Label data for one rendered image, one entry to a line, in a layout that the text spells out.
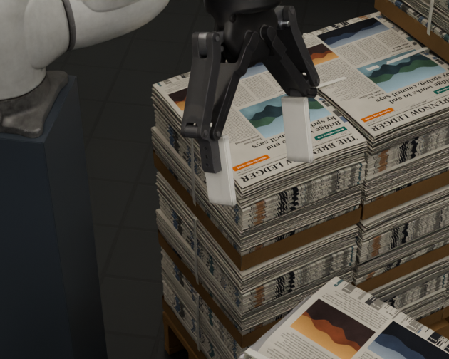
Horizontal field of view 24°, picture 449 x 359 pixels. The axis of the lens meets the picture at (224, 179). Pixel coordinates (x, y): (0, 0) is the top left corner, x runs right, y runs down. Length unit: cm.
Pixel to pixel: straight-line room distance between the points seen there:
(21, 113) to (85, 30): 18
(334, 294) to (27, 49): 65
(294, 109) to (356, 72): 112
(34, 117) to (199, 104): 83
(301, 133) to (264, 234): 93
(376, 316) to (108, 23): 69
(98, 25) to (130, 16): 6
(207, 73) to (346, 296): 54
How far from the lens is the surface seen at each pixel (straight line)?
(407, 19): 231
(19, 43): 169
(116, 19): 175
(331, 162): 199
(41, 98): 178
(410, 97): 213
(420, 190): 223
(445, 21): 222
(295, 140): 109
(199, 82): 96
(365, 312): 139
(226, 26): 98
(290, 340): 136
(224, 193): 99
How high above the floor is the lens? 205
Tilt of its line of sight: 40 degrees down
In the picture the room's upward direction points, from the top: straight up
